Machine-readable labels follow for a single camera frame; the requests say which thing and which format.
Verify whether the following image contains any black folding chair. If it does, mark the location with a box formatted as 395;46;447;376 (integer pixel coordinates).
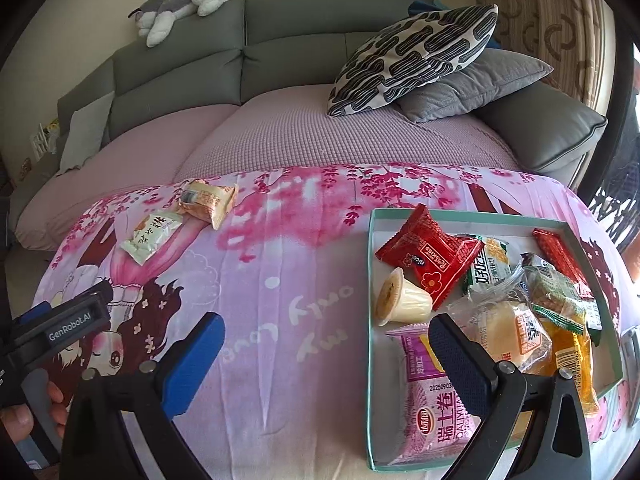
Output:
587;160;640;256

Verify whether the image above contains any dark door frame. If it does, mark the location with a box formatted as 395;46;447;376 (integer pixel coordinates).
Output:
575;10;638;196

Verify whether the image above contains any beige patterned curtain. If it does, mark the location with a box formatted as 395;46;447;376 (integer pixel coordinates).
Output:
472;0;618;111

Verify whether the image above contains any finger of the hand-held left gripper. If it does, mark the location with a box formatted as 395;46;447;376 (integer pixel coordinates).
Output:
12;300;56;331
85;279;115;311

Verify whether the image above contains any teal cardboard box lid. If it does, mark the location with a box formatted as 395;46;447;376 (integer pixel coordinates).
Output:
366;207;625;473

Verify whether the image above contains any grey white plush toy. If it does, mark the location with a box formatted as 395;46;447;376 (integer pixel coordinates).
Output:
127;0;235;48

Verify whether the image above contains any pink printed blanket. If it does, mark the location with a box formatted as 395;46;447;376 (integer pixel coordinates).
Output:
30;162;636;480

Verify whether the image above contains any cream tea snack packet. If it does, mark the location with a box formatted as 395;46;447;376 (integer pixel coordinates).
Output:
120;207;185;265

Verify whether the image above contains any pink sofa seat cover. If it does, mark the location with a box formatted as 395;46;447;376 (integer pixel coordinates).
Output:
172;82;521;186
12;102;241;251

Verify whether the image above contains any person's left hand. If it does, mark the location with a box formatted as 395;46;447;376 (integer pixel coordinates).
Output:
0;381;66;461

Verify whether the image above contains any small red patterned packet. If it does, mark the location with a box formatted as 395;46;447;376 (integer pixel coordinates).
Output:
375;204;468;281

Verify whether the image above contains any long red wafer packet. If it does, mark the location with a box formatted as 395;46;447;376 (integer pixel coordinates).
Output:
531;227;596;301

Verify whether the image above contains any light grey cushion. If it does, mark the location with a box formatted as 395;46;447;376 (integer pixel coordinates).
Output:
59;91;116;175

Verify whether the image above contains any pink cake roll packet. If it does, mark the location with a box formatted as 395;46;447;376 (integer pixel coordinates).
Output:
385;324;483;467

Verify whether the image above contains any orange cake packet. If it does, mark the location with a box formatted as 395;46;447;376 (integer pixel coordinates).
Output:
532;317;601;416

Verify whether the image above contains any green white corn snack packet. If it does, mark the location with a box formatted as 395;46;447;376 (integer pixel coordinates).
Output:
460;234;513;297

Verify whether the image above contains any black white patterned pillow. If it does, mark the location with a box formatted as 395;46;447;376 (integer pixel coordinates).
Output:
327;4;499;117

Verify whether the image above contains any grey pillow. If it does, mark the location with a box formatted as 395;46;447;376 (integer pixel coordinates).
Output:
395;49;555;123

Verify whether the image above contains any clear green cracker packet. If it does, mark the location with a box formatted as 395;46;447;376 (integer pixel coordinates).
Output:
520;252;588;335

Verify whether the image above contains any small white rack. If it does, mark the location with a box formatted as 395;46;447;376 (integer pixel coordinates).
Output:
30;119;61;156

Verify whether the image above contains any clear bread packet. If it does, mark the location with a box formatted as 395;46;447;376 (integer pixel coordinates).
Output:
175;178;238;231

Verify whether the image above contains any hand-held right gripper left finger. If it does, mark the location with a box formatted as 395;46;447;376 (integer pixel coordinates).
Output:
60;311;227;480

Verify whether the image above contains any pale jelly cup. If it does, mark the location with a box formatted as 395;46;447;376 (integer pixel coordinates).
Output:
374;267;433;327

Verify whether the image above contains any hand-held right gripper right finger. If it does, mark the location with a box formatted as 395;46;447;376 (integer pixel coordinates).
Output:
428;313;594;480

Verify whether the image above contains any grey sofa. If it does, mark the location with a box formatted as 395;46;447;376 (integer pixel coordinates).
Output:
0;0;608;261

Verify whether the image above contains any white bun packet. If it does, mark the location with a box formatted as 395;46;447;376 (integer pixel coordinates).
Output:
447;280;553;376

